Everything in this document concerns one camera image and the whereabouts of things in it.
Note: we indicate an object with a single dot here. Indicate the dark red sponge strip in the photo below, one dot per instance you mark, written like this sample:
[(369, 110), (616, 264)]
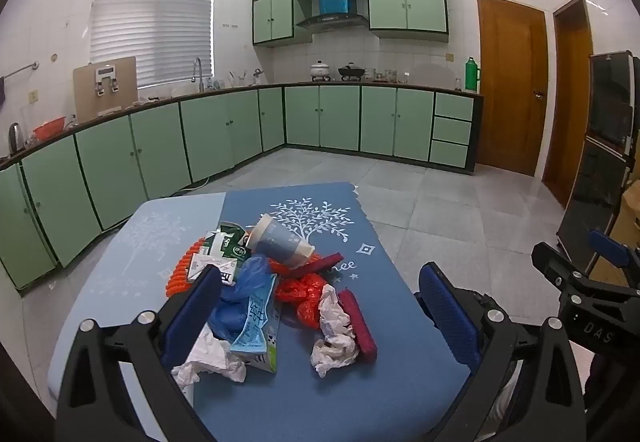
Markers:
[(325, 262), (357, 327)]

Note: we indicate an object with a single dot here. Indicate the closed wooden door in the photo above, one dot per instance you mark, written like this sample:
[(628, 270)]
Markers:
[(510, 82)]

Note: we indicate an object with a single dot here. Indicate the green lower kitchen cabinets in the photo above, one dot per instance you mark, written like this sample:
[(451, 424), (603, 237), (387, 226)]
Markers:
[(340, 117)]

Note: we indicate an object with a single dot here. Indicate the brown board with white clips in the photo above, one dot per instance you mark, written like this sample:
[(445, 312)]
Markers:
[(85, 92)]

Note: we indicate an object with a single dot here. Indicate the wooden door in frame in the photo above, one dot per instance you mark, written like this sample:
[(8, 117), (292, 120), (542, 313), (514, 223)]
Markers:
[(570, 107)]

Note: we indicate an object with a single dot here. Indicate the black glass cabinet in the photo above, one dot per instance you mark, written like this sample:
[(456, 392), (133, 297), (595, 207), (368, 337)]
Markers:
[(600, 162)]

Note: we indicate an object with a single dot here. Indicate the wall towel bar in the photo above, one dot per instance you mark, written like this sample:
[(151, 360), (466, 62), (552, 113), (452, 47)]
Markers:
[(20, 70)]

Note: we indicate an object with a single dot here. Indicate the steel kettle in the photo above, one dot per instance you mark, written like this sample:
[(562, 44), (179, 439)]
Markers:
[(15, 137)]

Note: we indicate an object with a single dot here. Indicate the blue and cream paper cup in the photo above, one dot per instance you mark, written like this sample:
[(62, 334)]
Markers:
[(280, 244)]

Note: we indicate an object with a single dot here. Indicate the red plastic bag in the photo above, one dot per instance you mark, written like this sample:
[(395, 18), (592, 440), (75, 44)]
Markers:
[(300, 292)]

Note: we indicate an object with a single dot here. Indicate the dark blue tree-print tablecloth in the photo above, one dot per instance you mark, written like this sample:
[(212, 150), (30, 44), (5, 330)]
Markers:
[(390, 282)]

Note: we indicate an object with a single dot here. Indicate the blue plastic glove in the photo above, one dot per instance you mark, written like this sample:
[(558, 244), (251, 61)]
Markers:
[(245, 282)]

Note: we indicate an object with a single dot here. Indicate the white tissue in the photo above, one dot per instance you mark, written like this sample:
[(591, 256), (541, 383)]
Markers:
[(332, 347), (215, 357)]

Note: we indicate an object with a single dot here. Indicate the green thermos bottle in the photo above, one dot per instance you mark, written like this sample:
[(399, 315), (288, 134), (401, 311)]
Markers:
[(472, 75)]

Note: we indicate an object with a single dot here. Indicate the dark purple cloth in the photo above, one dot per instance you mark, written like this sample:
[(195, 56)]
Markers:
[(1, 92)]

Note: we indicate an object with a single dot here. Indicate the white cooking pot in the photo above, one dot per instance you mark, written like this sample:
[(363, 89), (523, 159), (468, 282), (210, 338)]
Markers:
[(320, 71)]

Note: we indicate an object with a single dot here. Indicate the range hood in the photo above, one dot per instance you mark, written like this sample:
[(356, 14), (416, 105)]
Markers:
[(332, 21)]

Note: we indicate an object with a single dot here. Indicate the black wok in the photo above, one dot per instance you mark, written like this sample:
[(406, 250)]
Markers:
[(351, 71)]

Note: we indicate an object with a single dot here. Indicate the light blue drink carton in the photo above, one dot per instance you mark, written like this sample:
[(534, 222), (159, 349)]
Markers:
[(252, 327)]

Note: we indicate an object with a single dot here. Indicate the white window blind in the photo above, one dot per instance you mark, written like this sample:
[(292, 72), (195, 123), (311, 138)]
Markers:
[(150, 22)]

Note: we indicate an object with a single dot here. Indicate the steel kitchen faucet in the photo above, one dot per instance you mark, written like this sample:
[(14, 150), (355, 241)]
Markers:
[(198, 70)]

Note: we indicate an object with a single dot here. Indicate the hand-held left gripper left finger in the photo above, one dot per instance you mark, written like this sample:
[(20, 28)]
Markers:
[(192, 317)]

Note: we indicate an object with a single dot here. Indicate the green white milk carton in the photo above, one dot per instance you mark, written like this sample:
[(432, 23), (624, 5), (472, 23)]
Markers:
[(220, 247)]

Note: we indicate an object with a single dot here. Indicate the red plastic basin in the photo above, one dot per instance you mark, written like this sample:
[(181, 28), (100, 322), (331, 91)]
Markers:
[(49, 126)]

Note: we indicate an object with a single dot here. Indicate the orange foam net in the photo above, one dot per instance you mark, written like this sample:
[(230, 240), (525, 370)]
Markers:
[(177, 274)]

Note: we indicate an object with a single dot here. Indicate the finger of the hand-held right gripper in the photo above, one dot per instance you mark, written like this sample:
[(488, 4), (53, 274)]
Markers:
[(607, 244), (557, 267)]

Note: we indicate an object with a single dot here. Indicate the blue box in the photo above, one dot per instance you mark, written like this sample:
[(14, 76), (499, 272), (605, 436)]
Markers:
[(334, 1)]

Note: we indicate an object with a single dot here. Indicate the light blue tablecloth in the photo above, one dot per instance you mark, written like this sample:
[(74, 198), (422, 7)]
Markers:
[(150, 232)]

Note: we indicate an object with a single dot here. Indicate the cardboard box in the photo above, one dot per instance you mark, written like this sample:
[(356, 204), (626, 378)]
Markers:
[(631, 209)]

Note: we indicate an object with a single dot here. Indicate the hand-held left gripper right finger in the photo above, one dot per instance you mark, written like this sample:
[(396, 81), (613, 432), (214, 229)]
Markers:
[(447, 317)]

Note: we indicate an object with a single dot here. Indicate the small steel teapot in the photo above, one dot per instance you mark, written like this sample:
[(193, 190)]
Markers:
[(258, 77)]

